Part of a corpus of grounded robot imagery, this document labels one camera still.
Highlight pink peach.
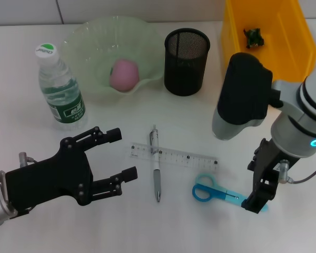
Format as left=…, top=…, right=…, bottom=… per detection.
left=109, top=58, right=140, bottom=92

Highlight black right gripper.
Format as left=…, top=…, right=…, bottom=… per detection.
left=241, top=138, right=284, bottom=215

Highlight right wrist cable with plugs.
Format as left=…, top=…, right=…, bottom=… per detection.
left=277, top=158, right=316, bottom=184

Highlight green plastic wrapper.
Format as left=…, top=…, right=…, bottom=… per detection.
left=242, top=27, right=266, bottom=50

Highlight wrist cable with plugs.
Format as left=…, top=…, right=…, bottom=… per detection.
left=277, top=158, right=316, bottom=184
left=15, top=152, right=40, bottom=216

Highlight clear plastic ruler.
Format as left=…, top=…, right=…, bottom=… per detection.
left=128, top=142, right=219, bottom=173

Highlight clear green-label water bottle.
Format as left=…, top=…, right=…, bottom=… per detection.
left=34, top=42, right=88, bottom=132

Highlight white silver ballpoint pen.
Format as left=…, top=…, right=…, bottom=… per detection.
left=149, top=125, right=163, bottom=203

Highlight blue scissors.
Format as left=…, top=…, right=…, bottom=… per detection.
left=191, top=172, right=269, bottom=212

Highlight green glass fruit plate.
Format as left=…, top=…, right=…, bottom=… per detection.
left=60, top=15, right=164, bottom=100

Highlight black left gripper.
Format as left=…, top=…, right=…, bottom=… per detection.
left=5, top=126, right=139, bottom=212

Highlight black mesh pen holder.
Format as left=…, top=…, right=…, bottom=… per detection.
left=163, top=28, right=211, bottom=97

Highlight left wrist cable with plugs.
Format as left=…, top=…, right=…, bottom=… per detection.
left=15, top=152, right=40, bottom=216

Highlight yellow plastic bin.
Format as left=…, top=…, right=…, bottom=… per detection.
left=220, top=0, right=316, bottom=83

